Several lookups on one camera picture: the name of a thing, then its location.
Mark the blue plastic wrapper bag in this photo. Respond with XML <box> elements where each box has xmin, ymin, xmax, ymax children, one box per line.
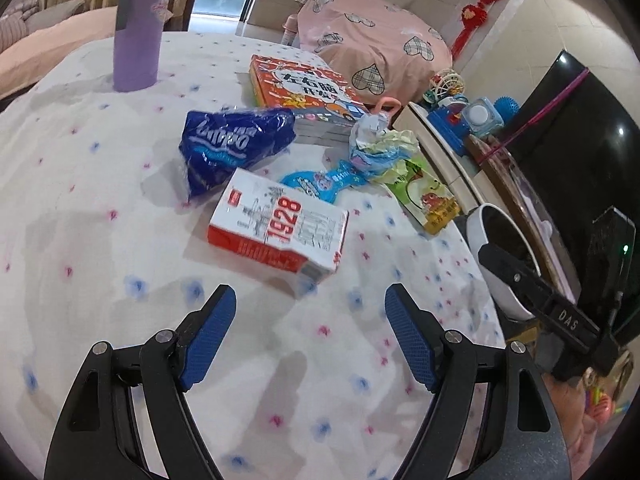
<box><xmin>179</xmin><ymin>107</ymin><xmax>297</xmax><ymax>198</ymax></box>

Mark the white and red carton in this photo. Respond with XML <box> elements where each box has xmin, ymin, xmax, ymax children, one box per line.
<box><xmin>207</xmin><ymin>167</ymin><xmax>349</xmax><ymax>286</ymax></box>

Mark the striped pink cushion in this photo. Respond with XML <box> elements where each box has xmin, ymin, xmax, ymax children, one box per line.
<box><xmin>0</xmin><ymin>0</ymin><xmax>41</xmax><ymax>46</ymax></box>

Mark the wire ball toy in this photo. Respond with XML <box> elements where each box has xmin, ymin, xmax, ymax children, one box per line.
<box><xmin>425</xmin><ymin>72</ymin><xmax>468</xmax><ymax>106</ymax></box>

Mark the green and orange snack packet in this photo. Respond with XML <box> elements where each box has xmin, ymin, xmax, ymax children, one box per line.
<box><xmin>380</xmin><ymin>157</ymin><xmax>461</xmax><ymax>236</ymax></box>

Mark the white bin with black bag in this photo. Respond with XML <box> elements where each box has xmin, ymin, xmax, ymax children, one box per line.
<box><xmin>462</xmin><ymin>203</ymin><xmax>546</xmax><ymax>321</ymax></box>

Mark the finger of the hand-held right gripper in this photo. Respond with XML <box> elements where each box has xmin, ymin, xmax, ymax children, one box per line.
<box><xmin>477</xmin><ymin>242</ymin><xmax>551</xmax><ymax>313</ymax></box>

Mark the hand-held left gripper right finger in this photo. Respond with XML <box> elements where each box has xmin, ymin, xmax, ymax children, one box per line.
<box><xmin>384</xmin><ymin>282</ymin><xmax>573</xmax><ymax>480</ymax></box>

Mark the person's right hand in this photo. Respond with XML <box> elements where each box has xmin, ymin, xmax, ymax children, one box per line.
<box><xmin>545</xmin><ymin>377</ymin><xmax>598</xmax><ymax>480</ymax></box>

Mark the white star print tablecloth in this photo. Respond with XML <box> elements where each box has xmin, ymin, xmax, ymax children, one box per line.
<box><xmin>0</xmin><ymin>30</ymin><xmax>506</xmax><ymax>480</ymax></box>

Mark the blue plastic toy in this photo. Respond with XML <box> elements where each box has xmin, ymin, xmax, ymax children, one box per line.
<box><xmin>427</xmin><ymin>107</ymin><xmax>471</xmax><ymax>153</ymax></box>

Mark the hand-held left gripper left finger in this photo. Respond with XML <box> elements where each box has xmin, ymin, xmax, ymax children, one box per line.
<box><xmin>45</xmin><ymin>284</ymin><xmax>237</xmax><ymax>480</ymax></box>

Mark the pink kettlebell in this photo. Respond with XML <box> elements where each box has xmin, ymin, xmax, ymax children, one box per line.
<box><xmin>372</xmin><ymin>97</ymin><xmax>401</xmax><ymax>121</ymax></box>

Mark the blue fish shaped wrapper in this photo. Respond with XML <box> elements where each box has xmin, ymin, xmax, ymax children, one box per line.
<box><xmin>280</xmin><ymin>160</ymin><xmax>361</xmax><ymax>206</ymax></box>

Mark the cream television cabinet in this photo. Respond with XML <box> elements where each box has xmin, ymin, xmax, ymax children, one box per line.
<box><xmin>392</xmin><ymin>102</ymin><xmax>576</xmax><ymax>301</ymax></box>

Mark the brown wooden board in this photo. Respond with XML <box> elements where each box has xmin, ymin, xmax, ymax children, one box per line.
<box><xmin>467</xmin><ymin>137</ymin><xmax>576</xmax><ymax>291</ymax></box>

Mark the pink covered sofa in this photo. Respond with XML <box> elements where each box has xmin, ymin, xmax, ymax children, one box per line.
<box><xmin>0</xmin><ymin>0</ymin><xmax>121</xmax><ymax>101</ymax></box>

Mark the pink thin stick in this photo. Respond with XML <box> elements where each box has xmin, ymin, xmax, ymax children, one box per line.
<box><xmin>480</xmin><ymin>67</ymin><xmax>591</xmax><ymax>166</ymax></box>

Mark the purple insulated bottle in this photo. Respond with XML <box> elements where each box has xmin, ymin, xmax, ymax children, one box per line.
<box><xmin>115</xmin><ymin>0</ymin><xmax>163</xmax><ymax>93</ymax></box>

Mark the crumpled pale green wrapper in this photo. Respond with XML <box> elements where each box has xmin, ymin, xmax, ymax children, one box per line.
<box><xmin>348</xmin><ymin>112</ymin><xmax>421</xmax><ymax>181</ymax></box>

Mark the orange puzzle box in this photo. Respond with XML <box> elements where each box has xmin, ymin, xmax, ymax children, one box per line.
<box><xmin>250</xmin><ymin>55</ymin><xmax>371</xmax><ymax>136</ymax></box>

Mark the black television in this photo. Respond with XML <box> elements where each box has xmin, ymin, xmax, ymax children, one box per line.
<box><xmin>510</xmin><ymin>50</ymin><xmax>640</xmax><ymax>346</ymax></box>

